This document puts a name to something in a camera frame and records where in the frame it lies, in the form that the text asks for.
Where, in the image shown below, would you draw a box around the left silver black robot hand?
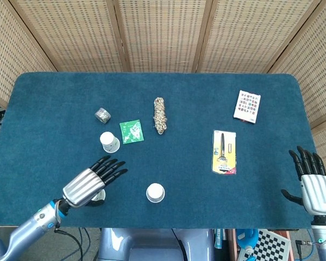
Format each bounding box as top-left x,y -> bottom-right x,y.
61,155 -> 129,209

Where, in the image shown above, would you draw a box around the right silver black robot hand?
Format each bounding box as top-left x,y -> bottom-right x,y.
281,146 -> 326,217

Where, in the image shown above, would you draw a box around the black white checkerboard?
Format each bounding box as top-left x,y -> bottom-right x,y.
237,228 -> 291,261

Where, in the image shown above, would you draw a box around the patterned grey tape roll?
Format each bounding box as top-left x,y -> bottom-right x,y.
94,107 -> 111,123

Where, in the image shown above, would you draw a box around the green tea packet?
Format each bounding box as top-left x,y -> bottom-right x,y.
119,119 -> 145,144

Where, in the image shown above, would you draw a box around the blue plastic object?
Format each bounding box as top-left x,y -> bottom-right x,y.
236,228 -> 259,250

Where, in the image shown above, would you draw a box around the silver-blue robot torso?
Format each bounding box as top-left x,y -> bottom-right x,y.
97,227 -> 215,261

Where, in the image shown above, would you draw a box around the yellow razor blister pack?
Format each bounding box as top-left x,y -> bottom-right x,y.
211,129 -> 237,176

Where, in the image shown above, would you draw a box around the blue felt table mat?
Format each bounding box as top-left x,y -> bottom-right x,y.
0,72 -> 319,229

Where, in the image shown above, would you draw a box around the white card box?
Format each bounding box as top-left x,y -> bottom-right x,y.
233,90 -> 262,125

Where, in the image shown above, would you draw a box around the woven bamboo folding screen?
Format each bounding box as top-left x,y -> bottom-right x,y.
0,0 -> 326,131

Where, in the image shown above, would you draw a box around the black plug cable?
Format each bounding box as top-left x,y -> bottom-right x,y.
295,239 -> 318,261

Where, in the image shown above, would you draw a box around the beige rope bundle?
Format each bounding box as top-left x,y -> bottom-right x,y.
153,97 -> 167,135

